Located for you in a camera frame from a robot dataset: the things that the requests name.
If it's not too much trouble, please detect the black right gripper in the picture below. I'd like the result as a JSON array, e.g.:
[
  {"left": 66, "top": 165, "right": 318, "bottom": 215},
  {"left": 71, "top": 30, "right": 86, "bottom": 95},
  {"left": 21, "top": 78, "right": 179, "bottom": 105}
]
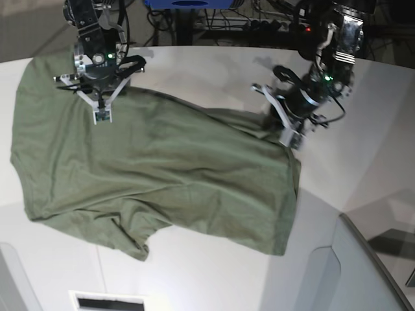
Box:
[{"left": 73, "top": 54, "right": 146, "bottom": 97}]

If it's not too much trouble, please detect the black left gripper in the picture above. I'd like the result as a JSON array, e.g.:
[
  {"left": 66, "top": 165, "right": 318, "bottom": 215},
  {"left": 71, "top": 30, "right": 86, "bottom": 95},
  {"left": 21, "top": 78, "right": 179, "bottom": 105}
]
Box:
[{"left": 271, "top": 66, "right": 320, "bottom": 133}]

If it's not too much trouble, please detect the green t-shirt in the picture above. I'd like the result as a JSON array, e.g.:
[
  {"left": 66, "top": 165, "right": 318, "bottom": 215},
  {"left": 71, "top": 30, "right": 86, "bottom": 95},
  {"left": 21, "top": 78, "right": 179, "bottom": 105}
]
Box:
[{"left": 10, "top": 49, "right": 301, "bottom": 261}]

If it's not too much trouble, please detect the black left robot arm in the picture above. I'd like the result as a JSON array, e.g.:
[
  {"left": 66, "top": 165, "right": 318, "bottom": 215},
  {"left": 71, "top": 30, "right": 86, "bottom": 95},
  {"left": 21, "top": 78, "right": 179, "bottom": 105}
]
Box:
[{"left": 272, "top": 1, "right": 376, "bottom": 132}]

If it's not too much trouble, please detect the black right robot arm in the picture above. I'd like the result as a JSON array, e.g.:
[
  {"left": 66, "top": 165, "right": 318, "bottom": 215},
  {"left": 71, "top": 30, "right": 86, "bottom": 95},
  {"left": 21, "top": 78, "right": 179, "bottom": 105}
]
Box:
[{"left": 63, "top": 0, "right": 147, "bottom": 99}]

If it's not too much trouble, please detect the black power strip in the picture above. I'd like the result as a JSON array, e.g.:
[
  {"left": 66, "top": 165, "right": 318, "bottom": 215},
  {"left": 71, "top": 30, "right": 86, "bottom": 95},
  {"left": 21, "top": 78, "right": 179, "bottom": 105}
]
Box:
[{"left": 205, "top": 16, "right": 317, "bottom": 34}]

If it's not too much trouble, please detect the blue box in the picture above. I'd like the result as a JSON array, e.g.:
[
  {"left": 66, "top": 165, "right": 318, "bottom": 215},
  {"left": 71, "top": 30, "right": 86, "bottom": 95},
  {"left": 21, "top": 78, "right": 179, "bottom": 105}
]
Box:
[{"left": 144, "top": 0, "right": 244, "bottom": 10}]

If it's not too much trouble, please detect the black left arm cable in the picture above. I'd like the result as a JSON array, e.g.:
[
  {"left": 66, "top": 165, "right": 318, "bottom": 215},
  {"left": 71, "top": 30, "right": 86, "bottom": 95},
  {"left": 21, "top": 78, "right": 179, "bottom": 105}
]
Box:
[{"left": 311, "top": 93, "right": 346, "bottom": 129}]

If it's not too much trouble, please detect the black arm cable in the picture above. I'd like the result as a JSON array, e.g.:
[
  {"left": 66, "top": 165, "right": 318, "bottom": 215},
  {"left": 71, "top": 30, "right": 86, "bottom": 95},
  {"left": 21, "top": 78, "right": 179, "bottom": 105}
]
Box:
[
  {"left": 311, "top": 93, "right": 346, "bottom": 129},
  {"left": 110, "top": 0, "right": 137, "bottom": 46}
]

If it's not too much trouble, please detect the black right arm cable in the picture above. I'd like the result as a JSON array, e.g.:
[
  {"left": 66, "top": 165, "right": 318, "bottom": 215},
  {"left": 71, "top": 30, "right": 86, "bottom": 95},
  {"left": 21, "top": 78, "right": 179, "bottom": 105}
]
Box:
[{"left": 110, "top": 0, "right": 137, "bottom": 46}]

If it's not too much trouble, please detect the black table post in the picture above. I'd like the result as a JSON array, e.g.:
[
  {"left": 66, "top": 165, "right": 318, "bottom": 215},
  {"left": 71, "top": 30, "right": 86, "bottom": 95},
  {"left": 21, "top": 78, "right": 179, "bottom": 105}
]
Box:
[{"left": 175, "top": 9, "right": 196, "bottom": 46}]

